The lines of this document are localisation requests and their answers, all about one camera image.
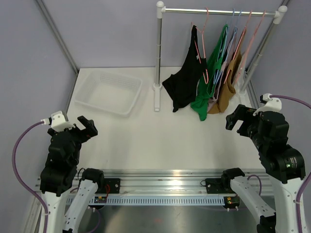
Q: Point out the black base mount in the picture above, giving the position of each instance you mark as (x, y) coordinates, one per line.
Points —
(111, 185)
(213, 186)

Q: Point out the black tank top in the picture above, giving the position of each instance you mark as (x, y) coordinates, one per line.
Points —
(182, 86)

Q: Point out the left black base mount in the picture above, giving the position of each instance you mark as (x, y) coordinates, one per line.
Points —
(111, 185)

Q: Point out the brown tank top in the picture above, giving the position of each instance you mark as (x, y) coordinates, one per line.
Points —
(227, 90)

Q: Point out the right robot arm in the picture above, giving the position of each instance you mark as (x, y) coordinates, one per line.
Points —
(284, 165)

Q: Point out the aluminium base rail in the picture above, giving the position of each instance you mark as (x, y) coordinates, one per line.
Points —
(162, 182)

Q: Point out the pink wire hanger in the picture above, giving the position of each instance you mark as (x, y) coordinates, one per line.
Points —
(202, 43)

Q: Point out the green tank top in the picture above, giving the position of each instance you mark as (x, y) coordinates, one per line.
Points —
(204, 91)

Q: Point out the white plastic basket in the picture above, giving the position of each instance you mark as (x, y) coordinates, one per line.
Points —
(109, 92)

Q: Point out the mauve tank top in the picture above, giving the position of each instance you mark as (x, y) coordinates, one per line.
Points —
(213, 101)

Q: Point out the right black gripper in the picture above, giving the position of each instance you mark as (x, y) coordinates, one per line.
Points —
(243, 112)

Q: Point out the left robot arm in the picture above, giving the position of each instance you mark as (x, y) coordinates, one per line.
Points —
(57, 177)

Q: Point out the metal clothes rack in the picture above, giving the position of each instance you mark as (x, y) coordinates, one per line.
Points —
(277, 17)

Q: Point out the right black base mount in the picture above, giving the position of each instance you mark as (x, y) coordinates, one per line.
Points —
(213, 186)

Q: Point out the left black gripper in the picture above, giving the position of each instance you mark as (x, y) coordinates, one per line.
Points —
(85, 133)

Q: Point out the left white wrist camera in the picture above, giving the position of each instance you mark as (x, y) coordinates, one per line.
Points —
(58, 121)

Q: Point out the white slotted cable duct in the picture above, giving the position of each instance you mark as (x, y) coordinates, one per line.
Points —
(158, 201)

